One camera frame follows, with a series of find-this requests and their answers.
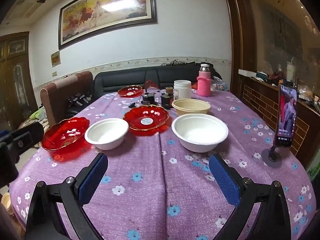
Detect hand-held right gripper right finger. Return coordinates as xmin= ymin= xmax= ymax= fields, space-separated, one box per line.
xmin=209 ymin=153 xmax=300 ymax=240

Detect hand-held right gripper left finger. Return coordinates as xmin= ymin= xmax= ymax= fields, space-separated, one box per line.
xmin=25 ymin=152 xmax=108 ymax=240

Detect beige plastic strainer basket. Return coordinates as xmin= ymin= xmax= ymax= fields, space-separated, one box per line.
xmin=171 ymin=98 xmax=211 ymax=117

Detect green toy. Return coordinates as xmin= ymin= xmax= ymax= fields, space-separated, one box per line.
xmin=29 ymin=107 xmax=46 ymax=121

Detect red plastic plate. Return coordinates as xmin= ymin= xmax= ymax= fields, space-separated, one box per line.
xmin=117 ymin=85 xmax=143 ymax=97
xmin=123 ymin=105 xmax=169 ymax=131
xmin=41 ymin=117 xmax=90 ymax=153

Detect small white bowl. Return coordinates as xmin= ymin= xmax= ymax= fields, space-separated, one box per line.
xmin=84 ymin=118 xmax=129 ymax=151

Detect large white bowl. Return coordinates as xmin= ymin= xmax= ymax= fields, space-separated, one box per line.
xmin=171 ymin=114 xmax=229 ymax=153

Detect grey phone stand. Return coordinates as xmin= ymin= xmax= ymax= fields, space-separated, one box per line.
xmin=261 ymin=144 xmax=283 ymax=167

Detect brown armchair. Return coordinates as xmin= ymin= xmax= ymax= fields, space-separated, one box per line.
xmin=40 ymin=71 xmax=94 ymax=128

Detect wooden cabinet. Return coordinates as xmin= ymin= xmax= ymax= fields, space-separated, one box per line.
xmin=0 ymin=31 xmax=34 ymax=130

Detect purple floral tablecloth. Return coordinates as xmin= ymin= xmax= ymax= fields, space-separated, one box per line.
xmin=9 ymin=89 xmax=317 ymax=240

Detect beige cup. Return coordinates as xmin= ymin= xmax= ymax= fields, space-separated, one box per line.
xmin=1 ymin=192 xmax=14 ymax=216

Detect wooden sideboard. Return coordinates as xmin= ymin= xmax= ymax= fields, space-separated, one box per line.
xmin=237 ymin=69 xmax=320 ymax=167

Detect smartphone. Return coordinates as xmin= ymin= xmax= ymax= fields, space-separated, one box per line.
xmin=274 ymin=84 xmax=298 ymax=148

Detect clear plastic bag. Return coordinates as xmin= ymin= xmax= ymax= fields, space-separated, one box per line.
xmin=211 ymin=76 xmax=229 ymax=92

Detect pink flask with knitted sleeve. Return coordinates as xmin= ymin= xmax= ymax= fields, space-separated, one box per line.
xmin=196 ymin=64 xmax=212 ymax=97

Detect white plastic jar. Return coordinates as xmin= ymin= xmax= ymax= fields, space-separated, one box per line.
xmin=173 ymin=80 xmax=192 ymax=100

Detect black ink bottle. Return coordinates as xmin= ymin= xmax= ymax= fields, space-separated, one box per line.
xmin=141 ymin=89 xmax=157 ymax=105

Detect dark bottle with cork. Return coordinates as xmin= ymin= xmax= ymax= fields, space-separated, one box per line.
xmin=161 ymin=87 xmax=175 ymax=109

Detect black leather sofa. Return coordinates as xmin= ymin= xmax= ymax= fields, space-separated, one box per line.
xmin=65 ymin=62 xmax=223 ymax=117

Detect white container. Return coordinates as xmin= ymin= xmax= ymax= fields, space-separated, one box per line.
xmin=286 ymin=62 xmax=296 ymax=82

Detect framed horse painting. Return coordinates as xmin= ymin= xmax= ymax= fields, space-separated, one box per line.
xmin=58 ymin=0 xmax=158 ymax=50

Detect wooden framed glass panel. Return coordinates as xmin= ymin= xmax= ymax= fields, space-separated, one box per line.
xmin=220 ymin=0 xmax=320 ymax=95

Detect small wall calendar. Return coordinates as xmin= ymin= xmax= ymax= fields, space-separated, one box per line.
xmin=51 ymin=51 xmax=61 ymax=67

